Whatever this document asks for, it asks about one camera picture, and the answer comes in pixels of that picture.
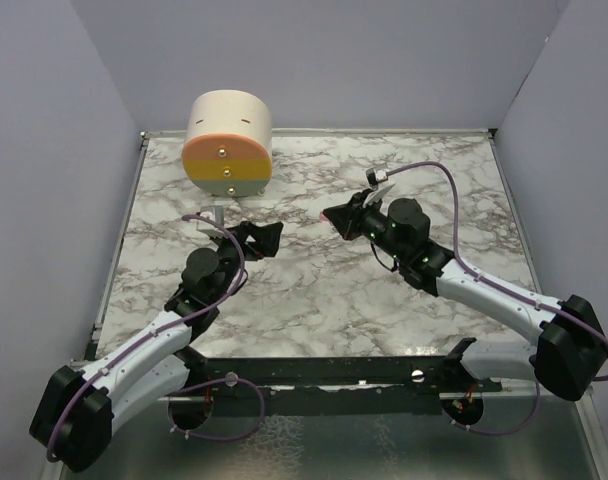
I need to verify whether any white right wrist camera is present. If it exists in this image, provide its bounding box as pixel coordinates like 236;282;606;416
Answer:
362;167;395;208

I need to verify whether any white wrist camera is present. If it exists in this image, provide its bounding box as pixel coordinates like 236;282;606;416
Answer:
362;167;395;208
196;205;224;238

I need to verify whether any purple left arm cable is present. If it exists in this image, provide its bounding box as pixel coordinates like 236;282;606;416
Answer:
46;213;266;461

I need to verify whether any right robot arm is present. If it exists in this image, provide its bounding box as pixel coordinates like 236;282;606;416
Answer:
322;190;608;401

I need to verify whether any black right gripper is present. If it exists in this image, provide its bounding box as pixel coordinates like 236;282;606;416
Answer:
324;189;407;263

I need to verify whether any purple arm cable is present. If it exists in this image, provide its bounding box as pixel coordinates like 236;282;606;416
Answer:
383;161;608;435
46;213;266;461

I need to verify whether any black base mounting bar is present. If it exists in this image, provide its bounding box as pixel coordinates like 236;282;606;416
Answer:
181;355;501;394

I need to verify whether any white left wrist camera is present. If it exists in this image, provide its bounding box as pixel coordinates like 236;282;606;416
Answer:
196;205;224;238

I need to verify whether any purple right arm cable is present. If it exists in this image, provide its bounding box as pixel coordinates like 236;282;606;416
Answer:
383;161;608;435

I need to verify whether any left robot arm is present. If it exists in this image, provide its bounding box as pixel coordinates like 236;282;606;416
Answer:
29;221;283;472

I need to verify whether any round cream drawer cabinet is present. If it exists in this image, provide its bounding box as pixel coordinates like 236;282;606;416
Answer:
181;90;273;197

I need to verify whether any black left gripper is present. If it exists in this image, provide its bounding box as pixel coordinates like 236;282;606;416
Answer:
211;221;282;303

